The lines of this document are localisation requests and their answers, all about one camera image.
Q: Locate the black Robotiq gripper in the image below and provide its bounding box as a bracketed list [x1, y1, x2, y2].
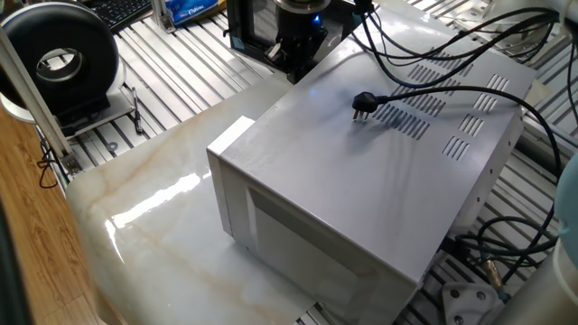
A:
[266, 11, 329, 85]

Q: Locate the microwave door with silver handle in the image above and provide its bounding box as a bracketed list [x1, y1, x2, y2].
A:
[225, 0, 358, 85]

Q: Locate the silver microwave oven body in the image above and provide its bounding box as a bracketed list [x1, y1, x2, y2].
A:
[206, 0, 538, 325]

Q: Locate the blue tissue pack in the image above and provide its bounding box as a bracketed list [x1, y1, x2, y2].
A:
[164, 0, 227, 26]

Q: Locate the black computer keyboard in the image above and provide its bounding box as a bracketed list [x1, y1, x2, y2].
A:
[88, 0, 153, 32]

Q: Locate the marble pattern board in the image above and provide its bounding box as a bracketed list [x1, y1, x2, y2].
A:
[65, 71, 322, 325]

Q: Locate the black microwave power plug cable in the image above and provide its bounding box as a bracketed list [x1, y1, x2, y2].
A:
[351, 84, 564, 181]

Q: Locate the short aluminium profile post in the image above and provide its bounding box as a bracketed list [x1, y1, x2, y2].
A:
[150, 0, 177, 34]

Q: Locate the black handled tool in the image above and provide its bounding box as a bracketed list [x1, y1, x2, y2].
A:
[130, 87, 145, 135]

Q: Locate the aluminium frame beam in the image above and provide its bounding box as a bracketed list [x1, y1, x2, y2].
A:
[0, 26, 85, 177]

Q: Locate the black ring shaped device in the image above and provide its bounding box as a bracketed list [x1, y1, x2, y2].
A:
[0, 2, 126, 136]

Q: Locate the thin black floor cable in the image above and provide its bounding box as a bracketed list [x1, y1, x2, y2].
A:
[35, 135, 61, 190]

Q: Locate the black coiled cable bundle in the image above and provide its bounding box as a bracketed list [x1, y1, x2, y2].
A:
[454, 215, 559, 286]

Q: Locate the white bracket plate with holes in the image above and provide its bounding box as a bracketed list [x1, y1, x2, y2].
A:
[441, 281, 508, 325]

